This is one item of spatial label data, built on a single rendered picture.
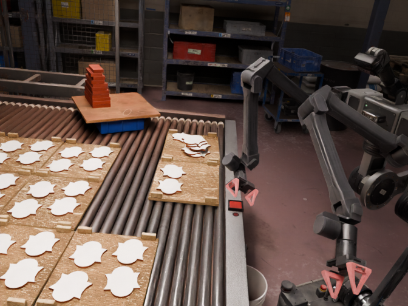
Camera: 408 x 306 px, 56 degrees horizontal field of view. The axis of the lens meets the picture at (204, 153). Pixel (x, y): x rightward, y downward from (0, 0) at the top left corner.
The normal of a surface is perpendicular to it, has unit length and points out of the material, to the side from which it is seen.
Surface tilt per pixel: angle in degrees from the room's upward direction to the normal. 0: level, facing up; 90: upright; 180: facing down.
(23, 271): 0
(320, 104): 38
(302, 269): 0
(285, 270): 0
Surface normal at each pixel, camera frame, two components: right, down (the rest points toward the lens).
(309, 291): 0.08, -0.90
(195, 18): 0.10, 0.46
